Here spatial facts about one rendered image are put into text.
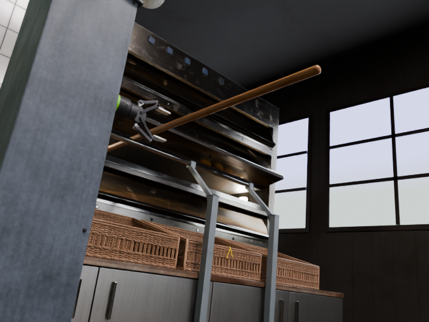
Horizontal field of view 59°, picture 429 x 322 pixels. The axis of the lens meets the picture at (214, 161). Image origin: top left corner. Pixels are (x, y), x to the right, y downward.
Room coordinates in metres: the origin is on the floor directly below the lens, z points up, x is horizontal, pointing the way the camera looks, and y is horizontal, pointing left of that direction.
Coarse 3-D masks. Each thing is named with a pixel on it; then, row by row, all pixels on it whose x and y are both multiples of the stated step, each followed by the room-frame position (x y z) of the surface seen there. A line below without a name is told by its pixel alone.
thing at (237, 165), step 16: (112, 128) 2.11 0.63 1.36; (128, 128) 2.11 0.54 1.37; (160, 144) 2.30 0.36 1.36; (176, 144) 2.31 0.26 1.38; (192, 144) 2.31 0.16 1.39; (208, 144) 2.35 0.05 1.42; (208, 160) 2.54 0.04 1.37; (224, 160) 2.54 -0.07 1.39; (240, 160) 2.55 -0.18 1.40; (240, 176) 2.81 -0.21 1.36; (256, 176) 2.82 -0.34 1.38; (272, 176) 2.82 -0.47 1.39
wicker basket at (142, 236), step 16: (96, 224) 1.56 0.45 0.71; (112, 224) 1.60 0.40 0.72; (128, 224) 2.15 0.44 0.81; (144, 224) 2.06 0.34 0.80; (112, 240) 1.61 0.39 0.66; (128, 240) 1.66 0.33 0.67; (144, 240) 1.71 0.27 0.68; (160, 240) 1.77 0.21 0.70; (176, 240) 1.83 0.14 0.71; (96, 256) 1.57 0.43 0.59; (112, 256) 1.62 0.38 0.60; (128, 256) 1.67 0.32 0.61; (144, 256) 1.72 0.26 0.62; (160, 256) 1.77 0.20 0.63; (176, 256) 1.83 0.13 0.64
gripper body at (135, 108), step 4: (132, 104) 1.44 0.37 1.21; (132, 108) 1.43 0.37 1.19; (136, 108) 1.45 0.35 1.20; (140, 108) 1.49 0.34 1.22; (132, 112) 1.44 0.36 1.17; (136, 112) 1.45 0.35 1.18; (144, 112) 1.50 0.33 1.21; (128, 116) 1.45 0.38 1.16; (132, 116) 1.45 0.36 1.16; (136, 116) 1.46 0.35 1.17; (144, 116) 1.51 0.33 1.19; (132, 120) 1.48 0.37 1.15; (136, 120) 1.48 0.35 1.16; (140, 120) 1.50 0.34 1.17; (144, 120) 1.51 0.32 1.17
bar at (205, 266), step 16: (144, 144) 1.79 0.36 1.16; (176, 160) 1.93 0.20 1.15; (224, 176) 2.16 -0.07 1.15; (208, 192) 1.86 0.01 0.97; (208, 208) 1.83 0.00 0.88; (208, 224) 1.82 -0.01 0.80; (272, 224) 2.13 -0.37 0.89; (208, 240) 1.81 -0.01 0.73; (272, 240) 2.13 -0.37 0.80; (208, 256) 1.82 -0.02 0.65; (272, 256) 2.12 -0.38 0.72; (208, 272) 1.82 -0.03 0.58; (272, 272) 2.12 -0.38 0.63; (208, 288) 1.83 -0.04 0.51; (272, 288) 2.13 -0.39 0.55; (272, 304) 2.13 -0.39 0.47; (272, 320) 2.14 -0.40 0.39
